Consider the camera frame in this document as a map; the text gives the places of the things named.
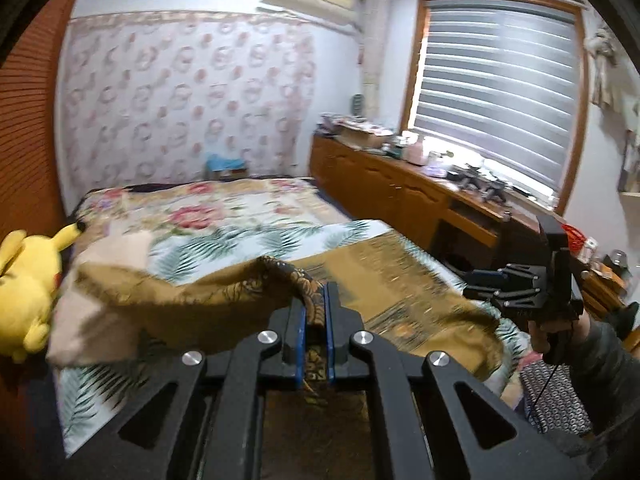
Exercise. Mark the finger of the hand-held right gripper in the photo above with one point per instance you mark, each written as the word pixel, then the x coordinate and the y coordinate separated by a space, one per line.
pixel 505 275
pixel 500 297

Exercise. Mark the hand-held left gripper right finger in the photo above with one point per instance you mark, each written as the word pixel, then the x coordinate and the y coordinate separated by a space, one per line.
pixel 329 345

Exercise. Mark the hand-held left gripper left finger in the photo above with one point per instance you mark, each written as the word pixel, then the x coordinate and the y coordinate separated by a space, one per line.
pixel 301 345

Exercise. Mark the brown paisley print shirt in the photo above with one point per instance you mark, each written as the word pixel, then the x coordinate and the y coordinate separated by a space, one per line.
pixel 200 300

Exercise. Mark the person's right forearm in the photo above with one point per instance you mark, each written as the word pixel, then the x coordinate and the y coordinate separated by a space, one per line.
pixel 605 360

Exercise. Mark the person's right hand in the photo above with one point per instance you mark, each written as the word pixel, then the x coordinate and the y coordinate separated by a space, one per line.
pixel 536 335

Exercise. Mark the red item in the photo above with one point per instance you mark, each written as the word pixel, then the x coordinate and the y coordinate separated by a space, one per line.
pixel 575 236

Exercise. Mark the black tool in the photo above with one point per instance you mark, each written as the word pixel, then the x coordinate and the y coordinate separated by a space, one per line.
pixel 475 180

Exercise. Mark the dotted dark cloth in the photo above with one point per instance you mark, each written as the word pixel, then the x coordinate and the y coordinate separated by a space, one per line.
pixel 555 400

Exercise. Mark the bed with floral bedding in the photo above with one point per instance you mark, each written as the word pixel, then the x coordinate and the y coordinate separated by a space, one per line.
pixel 225 220

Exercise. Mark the pink appliance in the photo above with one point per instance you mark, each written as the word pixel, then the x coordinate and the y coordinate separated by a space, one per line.
pixel 415 154

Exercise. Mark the long wooden cabinet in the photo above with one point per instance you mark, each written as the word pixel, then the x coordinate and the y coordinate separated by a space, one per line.
pixel 380 185

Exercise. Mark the striped window blind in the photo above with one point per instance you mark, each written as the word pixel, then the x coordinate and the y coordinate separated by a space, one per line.
pixel 495 85

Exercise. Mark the teal box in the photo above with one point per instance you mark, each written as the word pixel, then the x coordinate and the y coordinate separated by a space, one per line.
pixel 225 165

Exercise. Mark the cardboard box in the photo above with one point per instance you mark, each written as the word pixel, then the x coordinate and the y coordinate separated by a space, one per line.
pixel 360 134

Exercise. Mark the hanging pale cloth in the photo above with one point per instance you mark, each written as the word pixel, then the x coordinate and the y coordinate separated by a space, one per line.
pixel 607 70

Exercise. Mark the small dark round device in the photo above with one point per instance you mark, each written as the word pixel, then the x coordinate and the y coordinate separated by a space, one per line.
pixel 357 105

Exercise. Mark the white wrapped pipe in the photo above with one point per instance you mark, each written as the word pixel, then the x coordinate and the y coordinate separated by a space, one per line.
pixel 374 40

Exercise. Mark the yellow plush toy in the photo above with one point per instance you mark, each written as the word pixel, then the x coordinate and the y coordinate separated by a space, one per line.
pixel 25 290

